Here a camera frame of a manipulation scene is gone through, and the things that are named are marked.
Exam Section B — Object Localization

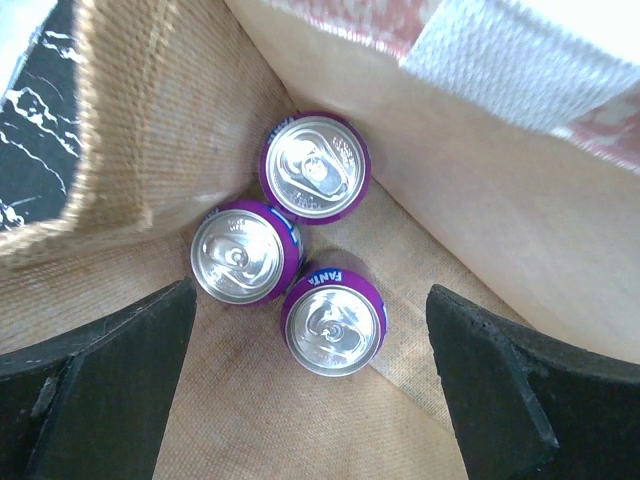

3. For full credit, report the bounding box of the brown canvas tote bag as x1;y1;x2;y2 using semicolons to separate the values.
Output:
1;1;639;479

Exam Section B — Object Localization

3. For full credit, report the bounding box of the purple Fanta can back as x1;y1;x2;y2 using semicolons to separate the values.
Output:
281;248;389;377

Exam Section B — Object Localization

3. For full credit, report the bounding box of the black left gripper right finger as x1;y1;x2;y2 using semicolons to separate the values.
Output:
426;285;639;479

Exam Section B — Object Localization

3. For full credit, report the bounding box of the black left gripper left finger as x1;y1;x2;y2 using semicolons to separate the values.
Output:
1;278;197;479

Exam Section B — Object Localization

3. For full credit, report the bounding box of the purple fanta can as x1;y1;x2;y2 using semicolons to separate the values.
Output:
281;248;389;377
259;111;372;225
190;199;309;305

